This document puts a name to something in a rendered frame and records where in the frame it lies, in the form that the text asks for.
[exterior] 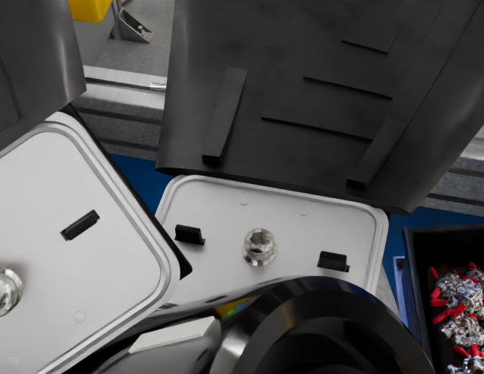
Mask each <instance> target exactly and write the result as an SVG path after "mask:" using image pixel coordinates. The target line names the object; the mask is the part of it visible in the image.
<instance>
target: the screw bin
mask: <svg viewBox="0 0 484 374"><path fill-rule="evenodd" d="M401 236H402V238H403V241H404V246H405V259H404V264H403V270H402V288H403V294H404V299H405V309H406V314H407V320H408V329H409V330H410V331H411V333H412V334H413V336H414V337H415V338H416V340H417V341H418V342H419V344H420V346H421V347H422V348H423V350H424V352H425V354H426V355H427V357H428V359H429V361H430V362H431V364H432V366H433V367H434V365H433V360H432V355H431V346H430V341H429V337H428V328H427V323H426V318H425V310H424V305H423V300H422V291H421V289H422V282H423V278H424V274H425V273H426V272H425V269H429V268H431V267H434V268H439V267H440V266H441V265H445V266H446V267H463V266H468V264H469V263H470V262H473V263H474V264H475V265H476V266H484V223H476V224H461V225H445V226H415V227H410V226H404V227H403V228H402V233H401Z"/></svg>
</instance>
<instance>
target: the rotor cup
mask: <svg viewBox="0 0 484 374"><path fill-rule="evenodd" d="M211 316H213V317H214V318H215V319H214V320H213V322H212V323H211V324H210V325H209V327H208V328H207V330H206V331H205V332H204V334H203V336H200V337H197V338H192V339H189V340H185V341H179V342H176V343H173V344H167V345H163V346H160V347H155V348H151V349H147V350H142V351H139V352H133V353H130V352H129V350H130V349H131V347H132V346H133V344H134V343H135V342H136V340H137V339H138V338H139V337H140V336H141V335H142V334H145V333H148V332H153V331H156V330H159V329H165V328H168V327H173V326H176V325H179V324H184V323H188V322H191V321H196V320H199V319H202V318H208V317H211ZM62 374H436V372H435V370H434V368H433V366H432V364H431V362H430V361H429V359H428V357H427V355H426V354H425V352H424V350H423V348H422V347H421V346H420V344H419V342H418V341H417V340H416V338H415V337H414V336H413V334H412V333H411V331H410V330H409V329H408V328H407V327H406V325H405V324H404V323H403V322H402V320H401V319H400V318H399V317H398V316H397V315H396V314H395V313H394V312H393V311H392V310H391V309H390V308H389V307H388V306H387V305H385V304H384V303H383V302H381V301H380V300H379V299H378V298H377V297H375V296H374V295H372V294H371V293H369V292H368V291H366V290H365V289H363V288H361V287H359V286H357V285H355V284H353V283H350V282H348V281H345V280H341V279H338V278H332V277H326V276H317V275H288V276H284V277H279V278H275V279H272V280H267V281H264V282H261V283H257V284H253V285H251V286H245V287H243V288H240V289H235V290H232V291H229V292H224V293H221V294H219V295H213V296H211V297H207V298H203V299H200V300H197V301H192V302H189V303H186V304H181V305H179V306H174V307H171V308H168V309H163V310H160V311H157V312H153V313H151V314H150V315H148V316H146V317H145V318H144V319H142V320H141V321H139V322H137V323H136V324H135V325H133V326H132V327H130V328H128V329H127V330H126V331H124V332H123V333H121V334H120V335H118V336H117V337H116V338H114V339H112V340H111V341H109V342H108V343H107V344H105V345H103V346H102V347H100V348H99V349H98V350H96V351H95V352H93V353H91V354H90V355H89V356H87V357H86V358H84V359H82V360H81V361H80V362H78V363H77V364H75V365H73V366H72V367H71V368H69V369H68V370H66V371H65V372H63V373H62Z"/></svg>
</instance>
